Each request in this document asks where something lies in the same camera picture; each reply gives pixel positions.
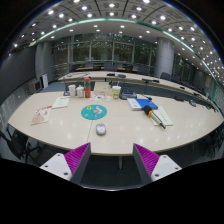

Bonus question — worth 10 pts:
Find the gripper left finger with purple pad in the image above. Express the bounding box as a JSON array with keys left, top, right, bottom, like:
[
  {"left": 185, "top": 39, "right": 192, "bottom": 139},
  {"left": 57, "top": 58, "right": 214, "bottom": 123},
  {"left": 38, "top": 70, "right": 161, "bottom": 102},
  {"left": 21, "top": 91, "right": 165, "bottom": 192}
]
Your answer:
[{"left": 41, "top": 143, "right": 91, "bottom": 184}]

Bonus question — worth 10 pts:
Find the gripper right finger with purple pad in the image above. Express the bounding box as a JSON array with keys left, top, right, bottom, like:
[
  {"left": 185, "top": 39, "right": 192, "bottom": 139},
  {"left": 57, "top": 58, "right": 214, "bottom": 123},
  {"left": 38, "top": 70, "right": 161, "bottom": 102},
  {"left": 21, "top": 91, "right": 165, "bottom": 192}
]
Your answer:
[{"left": 133, "top": 144, "right": 181, "bottom": 185}]

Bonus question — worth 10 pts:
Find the round teal mouse pad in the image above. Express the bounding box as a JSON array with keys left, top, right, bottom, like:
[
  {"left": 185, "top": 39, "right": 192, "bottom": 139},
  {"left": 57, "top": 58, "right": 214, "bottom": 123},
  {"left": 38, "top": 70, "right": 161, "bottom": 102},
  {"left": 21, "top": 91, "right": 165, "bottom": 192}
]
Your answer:
[{"left": 81, "top": 104, "right": 107, "bottom": 120}]

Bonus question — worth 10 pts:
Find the black office chair left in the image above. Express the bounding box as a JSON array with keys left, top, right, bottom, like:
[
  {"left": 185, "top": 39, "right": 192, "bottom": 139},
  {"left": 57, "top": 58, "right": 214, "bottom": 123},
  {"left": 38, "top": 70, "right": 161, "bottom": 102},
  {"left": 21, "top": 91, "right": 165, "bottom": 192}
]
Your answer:
[{"left": 0, "top": 130, "right": 41, "bottom": 162}]

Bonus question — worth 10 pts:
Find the pink printed booklet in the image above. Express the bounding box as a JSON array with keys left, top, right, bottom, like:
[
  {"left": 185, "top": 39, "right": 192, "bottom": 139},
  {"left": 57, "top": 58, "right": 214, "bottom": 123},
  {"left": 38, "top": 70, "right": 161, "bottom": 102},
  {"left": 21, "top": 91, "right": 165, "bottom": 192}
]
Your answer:
[{"left": 31, "top": 106, "right": 52, "bottom": 125}]

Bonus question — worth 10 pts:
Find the pale green booklet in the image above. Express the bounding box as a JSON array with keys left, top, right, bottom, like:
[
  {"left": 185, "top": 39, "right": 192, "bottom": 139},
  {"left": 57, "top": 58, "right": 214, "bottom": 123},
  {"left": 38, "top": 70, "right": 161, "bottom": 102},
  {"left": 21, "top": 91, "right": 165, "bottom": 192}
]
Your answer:
[{"left": 52, "top": 97, "right": 70, "bottom": 109}]

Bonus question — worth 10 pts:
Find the blue notebook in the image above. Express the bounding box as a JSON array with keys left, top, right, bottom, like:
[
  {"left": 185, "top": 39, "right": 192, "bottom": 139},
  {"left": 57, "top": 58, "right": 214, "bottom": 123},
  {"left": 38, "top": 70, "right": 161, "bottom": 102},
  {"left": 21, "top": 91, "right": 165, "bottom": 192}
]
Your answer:
[{"left": 136, "top": 99, "right": 158, "bottom": 109}]

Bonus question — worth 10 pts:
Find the colourful sticker sheet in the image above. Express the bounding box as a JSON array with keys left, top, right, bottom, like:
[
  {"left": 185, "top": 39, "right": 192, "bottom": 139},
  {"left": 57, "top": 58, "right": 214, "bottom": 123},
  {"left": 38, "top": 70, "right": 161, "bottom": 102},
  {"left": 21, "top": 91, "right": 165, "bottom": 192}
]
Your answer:
[{"left": 90, "top": 95, "right": 110, "bottom": 102}]

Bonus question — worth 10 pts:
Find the dark grey pouch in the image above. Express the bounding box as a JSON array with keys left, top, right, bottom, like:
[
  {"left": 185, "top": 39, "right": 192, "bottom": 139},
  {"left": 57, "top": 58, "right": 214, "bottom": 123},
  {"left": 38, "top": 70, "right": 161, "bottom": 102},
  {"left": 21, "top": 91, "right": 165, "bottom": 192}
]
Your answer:
[{"left": 120, "top": 93, "right": 137, "bottom": 100}]

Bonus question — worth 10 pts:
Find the white jar with lid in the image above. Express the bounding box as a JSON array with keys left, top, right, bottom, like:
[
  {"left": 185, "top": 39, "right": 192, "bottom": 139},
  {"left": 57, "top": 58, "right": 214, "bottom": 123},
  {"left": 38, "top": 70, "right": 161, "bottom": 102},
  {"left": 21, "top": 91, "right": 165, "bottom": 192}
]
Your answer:
[{"left": 76, "top": 85, "right": 84, "bottom": 98}]

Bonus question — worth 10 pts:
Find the white mug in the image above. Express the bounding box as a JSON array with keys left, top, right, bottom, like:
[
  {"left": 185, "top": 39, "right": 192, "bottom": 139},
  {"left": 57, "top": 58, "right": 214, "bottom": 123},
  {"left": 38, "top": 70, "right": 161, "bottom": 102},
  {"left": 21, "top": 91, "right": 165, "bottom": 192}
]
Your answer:
[{"left": 68, "top": 85, "right": 76, "bottom": 97}]

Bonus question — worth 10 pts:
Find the white paper cup green print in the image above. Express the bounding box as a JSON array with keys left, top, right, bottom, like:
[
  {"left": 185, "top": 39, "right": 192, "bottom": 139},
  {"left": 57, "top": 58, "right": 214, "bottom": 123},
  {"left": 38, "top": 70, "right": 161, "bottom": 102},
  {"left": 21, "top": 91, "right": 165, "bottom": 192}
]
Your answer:
[{"left": 112, "top": 86, "right": 121, "bottom": 99}]

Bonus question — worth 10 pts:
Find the red tall bottle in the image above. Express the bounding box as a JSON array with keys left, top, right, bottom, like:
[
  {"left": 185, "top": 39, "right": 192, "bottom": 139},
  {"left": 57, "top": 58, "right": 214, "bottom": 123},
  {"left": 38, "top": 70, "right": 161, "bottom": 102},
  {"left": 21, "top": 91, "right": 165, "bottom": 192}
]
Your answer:
[{"left": 84, "top": 78, "right": 91, "bottom": 98}]

